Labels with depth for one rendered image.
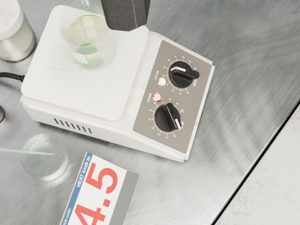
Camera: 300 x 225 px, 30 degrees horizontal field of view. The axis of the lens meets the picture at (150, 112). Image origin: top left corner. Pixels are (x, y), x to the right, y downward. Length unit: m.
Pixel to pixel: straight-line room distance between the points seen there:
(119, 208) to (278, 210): 0.19
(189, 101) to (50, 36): 0.18
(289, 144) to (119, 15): 0.39
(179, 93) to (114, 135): 0.09
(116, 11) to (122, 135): 0.30
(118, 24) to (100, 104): 0.26
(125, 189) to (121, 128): 0.09
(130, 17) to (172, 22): 0.40
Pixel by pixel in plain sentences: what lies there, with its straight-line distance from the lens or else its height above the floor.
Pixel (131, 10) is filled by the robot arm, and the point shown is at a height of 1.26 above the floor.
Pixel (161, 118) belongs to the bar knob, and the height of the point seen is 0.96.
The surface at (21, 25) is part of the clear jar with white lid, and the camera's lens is 0.70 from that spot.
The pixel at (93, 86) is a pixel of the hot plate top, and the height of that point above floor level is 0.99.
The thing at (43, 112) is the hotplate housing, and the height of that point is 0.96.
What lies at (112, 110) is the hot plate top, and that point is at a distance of 0.61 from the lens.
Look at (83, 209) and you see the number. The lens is 0.65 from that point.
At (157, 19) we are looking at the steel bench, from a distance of 0.75.
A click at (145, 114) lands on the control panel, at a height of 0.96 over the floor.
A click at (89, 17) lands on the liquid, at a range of 0.61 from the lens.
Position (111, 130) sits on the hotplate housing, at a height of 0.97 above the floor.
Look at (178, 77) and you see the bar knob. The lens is 0.66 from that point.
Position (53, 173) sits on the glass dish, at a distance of 0.67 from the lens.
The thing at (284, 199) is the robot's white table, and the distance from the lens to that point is 0.68.
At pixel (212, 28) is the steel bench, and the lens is 0.74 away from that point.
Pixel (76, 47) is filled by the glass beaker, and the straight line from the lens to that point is 0.57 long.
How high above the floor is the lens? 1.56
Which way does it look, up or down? 71 degrees down
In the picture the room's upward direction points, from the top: 8 degrees counter-clockwise
